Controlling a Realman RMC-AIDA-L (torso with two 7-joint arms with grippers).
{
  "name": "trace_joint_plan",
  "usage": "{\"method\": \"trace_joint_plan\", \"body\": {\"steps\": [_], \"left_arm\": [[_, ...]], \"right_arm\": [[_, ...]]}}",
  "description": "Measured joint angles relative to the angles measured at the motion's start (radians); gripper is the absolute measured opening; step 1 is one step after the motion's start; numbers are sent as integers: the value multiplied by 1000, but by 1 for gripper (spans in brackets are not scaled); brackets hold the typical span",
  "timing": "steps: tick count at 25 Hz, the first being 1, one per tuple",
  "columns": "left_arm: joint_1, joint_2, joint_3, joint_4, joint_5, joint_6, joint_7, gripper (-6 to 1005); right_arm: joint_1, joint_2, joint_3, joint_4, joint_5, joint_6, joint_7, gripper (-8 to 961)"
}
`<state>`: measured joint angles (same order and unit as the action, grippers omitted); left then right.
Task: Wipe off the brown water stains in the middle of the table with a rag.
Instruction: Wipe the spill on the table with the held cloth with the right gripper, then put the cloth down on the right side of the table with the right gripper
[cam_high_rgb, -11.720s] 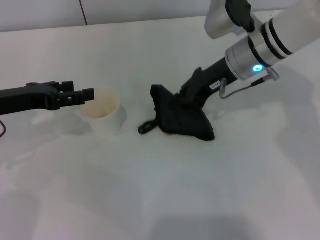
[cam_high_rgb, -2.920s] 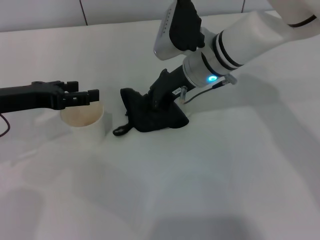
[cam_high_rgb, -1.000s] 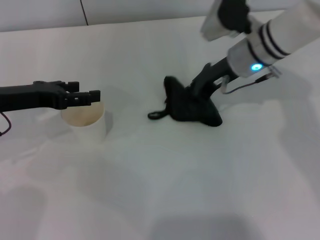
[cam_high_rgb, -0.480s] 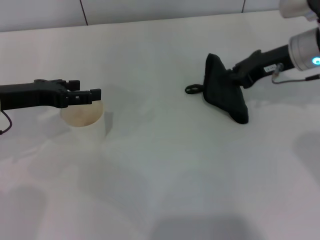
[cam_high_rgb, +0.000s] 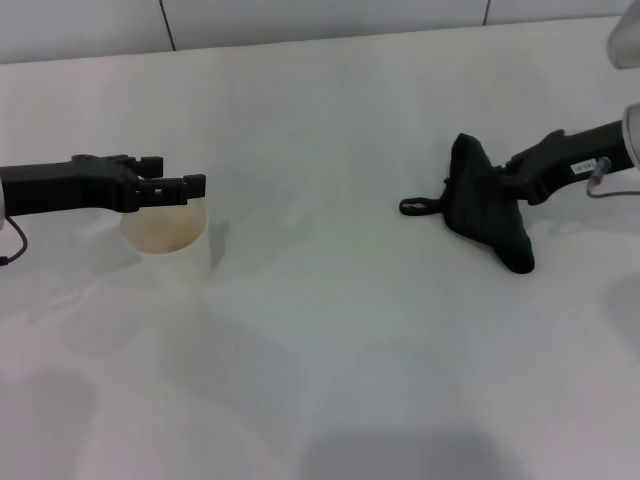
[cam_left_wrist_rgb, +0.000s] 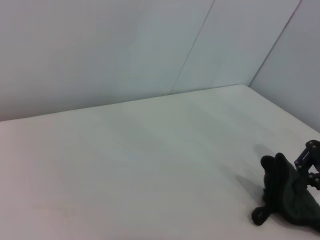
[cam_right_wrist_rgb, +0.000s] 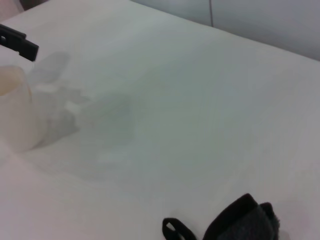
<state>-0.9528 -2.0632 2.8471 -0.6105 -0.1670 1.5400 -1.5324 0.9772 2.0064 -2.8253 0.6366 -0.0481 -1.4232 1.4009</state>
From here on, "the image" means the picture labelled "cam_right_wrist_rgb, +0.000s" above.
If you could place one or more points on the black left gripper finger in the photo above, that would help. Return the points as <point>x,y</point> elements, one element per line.
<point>20,45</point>

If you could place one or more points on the white paper cup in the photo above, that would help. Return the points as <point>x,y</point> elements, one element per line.
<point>17,112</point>

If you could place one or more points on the dark blue rag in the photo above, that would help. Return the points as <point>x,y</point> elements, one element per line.
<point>240,220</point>

